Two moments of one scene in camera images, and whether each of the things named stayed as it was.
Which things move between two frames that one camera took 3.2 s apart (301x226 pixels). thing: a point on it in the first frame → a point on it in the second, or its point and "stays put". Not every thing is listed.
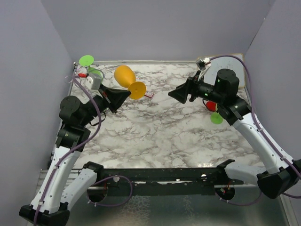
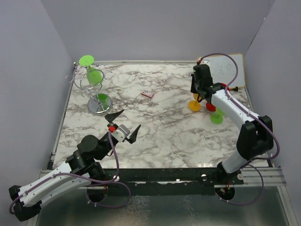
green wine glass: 216,118 stays put
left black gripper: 113,98 → 110,117
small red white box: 149,94 stays put
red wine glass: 211,106 stays put
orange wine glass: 125,77 → 194,105
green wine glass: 97,75 stays put
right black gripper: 181,92 → 193,89
